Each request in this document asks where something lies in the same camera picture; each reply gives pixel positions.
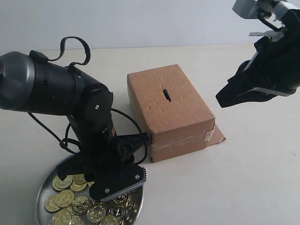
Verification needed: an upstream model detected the gold coin bottom left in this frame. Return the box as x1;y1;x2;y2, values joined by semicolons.
52;210;72;225

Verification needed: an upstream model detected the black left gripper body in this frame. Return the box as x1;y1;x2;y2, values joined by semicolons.
56;124;150;182

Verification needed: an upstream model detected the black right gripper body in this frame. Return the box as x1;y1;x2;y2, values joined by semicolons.
229;37;300;100

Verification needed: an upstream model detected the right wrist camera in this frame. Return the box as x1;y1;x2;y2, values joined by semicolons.
232;0;273;19

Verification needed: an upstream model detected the brown cardboard slotted box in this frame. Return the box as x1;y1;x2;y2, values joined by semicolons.
127;64;226;163

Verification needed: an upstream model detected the gold coin far left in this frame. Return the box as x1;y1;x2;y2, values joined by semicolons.
44;194;60;212

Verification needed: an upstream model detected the gold coin plate middle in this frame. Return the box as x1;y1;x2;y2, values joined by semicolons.
57;190;75;208

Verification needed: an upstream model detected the gold coin left side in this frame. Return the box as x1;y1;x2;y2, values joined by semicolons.
52;175;73;191

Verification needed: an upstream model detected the gold coin lower centre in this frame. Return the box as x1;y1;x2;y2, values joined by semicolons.
71;196;91;215

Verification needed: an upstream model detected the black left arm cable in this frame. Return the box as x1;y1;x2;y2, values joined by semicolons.
27;36;150;165

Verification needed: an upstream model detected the gold coin bottom centre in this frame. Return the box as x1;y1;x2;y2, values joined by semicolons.
87;203;106;223

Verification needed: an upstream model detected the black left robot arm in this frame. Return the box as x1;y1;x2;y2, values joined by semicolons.
0;51;148;189

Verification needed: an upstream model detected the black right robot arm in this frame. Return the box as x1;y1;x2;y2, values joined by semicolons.
216;0;300;108

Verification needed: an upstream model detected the gold coin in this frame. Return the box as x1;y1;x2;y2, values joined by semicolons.
87;203;106;223
44;194;60;212
52;210;72;225
52;175;73;191
71;196;91;215

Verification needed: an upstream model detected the round metal plate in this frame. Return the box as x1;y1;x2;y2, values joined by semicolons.
35;166;144;225

